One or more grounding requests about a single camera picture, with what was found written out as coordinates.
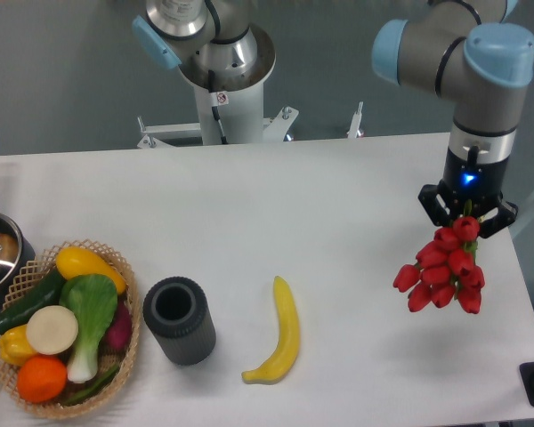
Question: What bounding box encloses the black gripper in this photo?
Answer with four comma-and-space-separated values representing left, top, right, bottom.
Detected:
417, 149, 518, 239

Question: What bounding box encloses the red tulip bouquet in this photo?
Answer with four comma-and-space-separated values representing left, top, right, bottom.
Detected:
392, 200, 485, 314

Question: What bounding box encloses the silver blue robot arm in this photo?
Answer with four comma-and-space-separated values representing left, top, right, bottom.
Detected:
371, 1, 534, 238

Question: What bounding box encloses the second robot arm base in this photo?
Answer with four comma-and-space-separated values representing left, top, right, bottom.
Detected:
132, 1, 276, 92

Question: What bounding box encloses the yellow banana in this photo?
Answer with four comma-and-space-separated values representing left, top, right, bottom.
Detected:
241, 276, 302, 385

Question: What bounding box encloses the dark grey ribbed vase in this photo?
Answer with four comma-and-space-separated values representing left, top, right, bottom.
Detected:
143, 277, 216, 366

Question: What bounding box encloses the purple sweet potato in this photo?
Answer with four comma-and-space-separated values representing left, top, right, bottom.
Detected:
103, 301, 132, 351

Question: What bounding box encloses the green bok choy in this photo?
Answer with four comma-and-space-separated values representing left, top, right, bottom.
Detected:
60, 274, 117, 383

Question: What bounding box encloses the yellow squash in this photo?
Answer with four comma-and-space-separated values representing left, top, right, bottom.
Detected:
55, 246, 127, 294

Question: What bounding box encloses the green chili pepper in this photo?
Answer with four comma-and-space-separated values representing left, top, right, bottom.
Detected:
61, 365, 120, 407

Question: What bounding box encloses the woven wicker basket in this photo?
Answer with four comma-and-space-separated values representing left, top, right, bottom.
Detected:
0, 239, 141, 420

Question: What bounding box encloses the green cucumber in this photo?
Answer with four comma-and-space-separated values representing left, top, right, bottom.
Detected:
0, 268, 66, 335

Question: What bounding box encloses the white round radish slice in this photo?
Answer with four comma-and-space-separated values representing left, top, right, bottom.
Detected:
26, 305, 78, 355

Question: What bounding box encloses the orange fruit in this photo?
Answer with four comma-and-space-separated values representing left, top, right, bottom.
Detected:
16, 355, 68, 403

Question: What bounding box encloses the yellow bell pepper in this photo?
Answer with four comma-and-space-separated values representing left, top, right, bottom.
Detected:
0, 325, 37, 367

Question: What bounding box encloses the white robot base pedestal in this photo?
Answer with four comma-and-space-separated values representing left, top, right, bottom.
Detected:
137, 82, 299, 149

